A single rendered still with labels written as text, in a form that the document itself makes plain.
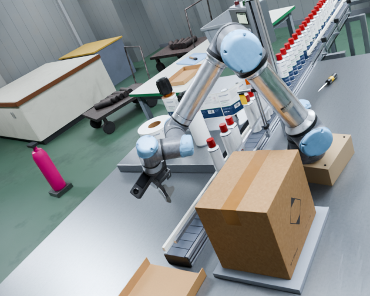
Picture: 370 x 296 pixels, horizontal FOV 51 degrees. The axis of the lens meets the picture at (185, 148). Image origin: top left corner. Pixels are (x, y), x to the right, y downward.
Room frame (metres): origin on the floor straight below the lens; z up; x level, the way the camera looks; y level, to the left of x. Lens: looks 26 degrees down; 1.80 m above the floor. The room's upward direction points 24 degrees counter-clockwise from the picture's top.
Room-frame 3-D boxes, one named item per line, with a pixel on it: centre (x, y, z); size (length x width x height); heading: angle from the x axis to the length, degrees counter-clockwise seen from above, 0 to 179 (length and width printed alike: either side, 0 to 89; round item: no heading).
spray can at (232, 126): (1.58, -0.23, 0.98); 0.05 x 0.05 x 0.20
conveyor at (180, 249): (1.73, -0.36, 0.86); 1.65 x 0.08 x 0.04; 138
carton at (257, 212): (1.03, -0.14, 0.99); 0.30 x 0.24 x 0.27; 138
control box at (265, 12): (1.75, -0.50, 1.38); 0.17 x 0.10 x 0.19; 13
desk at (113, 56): (8.05, 0.94, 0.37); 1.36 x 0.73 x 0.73; 37
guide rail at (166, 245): (1.54, -0.14, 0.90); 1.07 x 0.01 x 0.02; 138
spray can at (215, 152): (1.45, -0.11, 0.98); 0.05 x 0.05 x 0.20
